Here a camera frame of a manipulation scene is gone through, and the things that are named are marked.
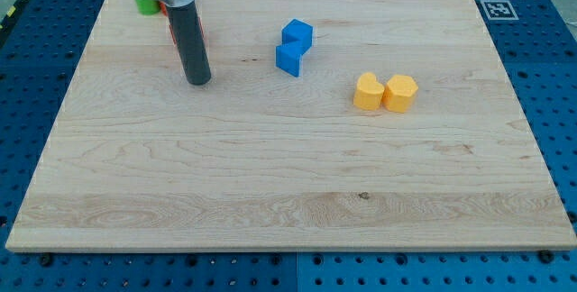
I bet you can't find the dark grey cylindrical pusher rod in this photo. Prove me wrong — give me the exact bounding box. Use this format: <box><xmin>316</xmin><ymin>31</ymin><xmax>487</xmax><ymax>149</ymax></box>
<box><xmin>167</xmin><ymin>1</ymin><xmax>211</xmax><ymax>86</ymax></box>

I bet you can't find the red star block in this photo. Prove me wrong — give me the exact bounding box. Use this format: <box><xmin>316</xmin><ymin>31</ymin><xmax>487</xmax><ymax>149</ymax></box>
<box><xmin>160</xmin><ymin>1</ymin><xmax>205</xmax><ymax>46</ymax></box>

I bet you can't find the green circle block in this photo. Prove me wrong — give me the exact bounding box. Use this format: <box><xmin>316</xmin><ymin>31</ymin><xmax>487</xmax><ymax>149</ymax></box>
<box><xmin>134</xmin><ymin>0</ymin><xmax>160</xmax><ymax>15</ymax></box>

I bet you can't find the blue angular block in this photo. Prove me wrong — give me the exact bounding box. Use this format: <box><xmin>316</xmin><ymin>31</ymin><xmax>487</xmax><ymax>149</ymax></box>
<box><xmin>275</xmin><ymin>41</ymin><xmax>302</xmax><ymax>78</ymax></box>

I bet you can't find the blue cube block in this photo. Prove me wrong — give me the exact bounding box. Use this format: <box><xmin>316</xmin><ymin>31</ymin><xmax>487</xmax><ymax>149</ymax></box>
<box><xmin>281</xmin><ymin>19</ymin><xmax>314</xmax><ymax>54</ymax></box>

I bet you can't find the wooden board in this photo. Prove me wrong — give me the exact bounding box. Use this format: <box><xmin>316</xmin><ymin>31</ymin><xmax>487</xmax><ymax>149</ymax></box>
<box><xmin>6</xmin><ymin>0</ymin><xmax>576</xmax><ymax>253</ymax></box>

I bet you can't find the yellow heart block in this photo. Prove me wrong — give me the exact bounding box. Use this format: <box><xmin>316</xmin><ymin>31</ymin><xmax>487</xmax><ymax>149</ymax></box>
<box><xmin>353</xmin><ymin>72</ymin><xmax>385</xmax><ymax>111</ymax></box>

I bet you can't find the yellow hexagon block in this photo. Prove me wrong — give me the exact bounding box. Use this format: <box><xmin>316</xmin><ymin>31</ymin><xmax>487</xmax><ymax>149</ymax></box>
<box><xmin>382</xmin><ymin>75</ymin><xmax>418</xmax><ymax>113</ymax></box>

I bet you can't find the white fiducial marker tag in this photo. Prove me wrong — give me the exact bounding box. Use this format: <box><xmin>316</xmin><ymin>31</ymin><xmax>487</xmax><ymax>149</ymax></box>
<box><xmin>480</xmin><ymin>0</ymin><xmax>518</xmax><ymax>21</ymax></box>

